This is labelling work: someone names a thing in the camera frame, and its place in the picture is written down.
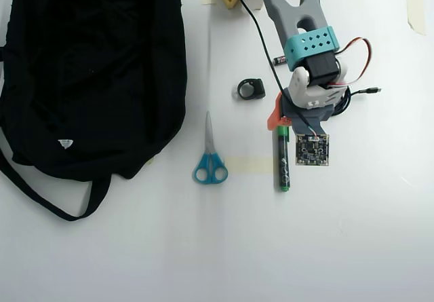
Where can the white and slate gripper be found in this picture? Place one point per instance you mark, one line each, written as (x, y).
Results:
(275, 118)

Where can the black fabric bag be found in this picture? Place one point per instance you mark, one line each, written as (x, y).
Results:
(84, 78)

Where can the bare camera circuit board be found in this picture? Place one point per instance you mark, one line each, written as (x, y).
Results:
(312, 150)

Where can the black AA battery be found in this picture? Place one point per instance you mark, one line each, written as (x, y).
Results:
(280, 60)

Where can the green marker with black label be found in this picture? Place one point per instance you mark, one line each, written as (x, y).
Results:
(284, 166)

